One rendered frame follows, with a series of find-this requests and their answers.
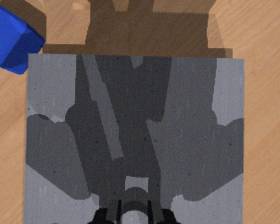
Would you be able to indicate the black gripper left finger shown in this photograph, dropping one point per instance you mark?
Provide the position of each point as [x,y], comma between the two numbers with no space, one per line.
[110,215]

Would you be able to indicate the blue block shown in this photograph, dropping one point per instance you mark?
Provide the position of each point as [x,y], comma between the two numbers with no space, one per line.
[17,39]

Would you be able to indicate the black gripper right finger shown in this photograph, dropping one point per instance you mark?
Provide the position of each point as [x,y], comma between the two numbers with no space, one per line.
[156,215]

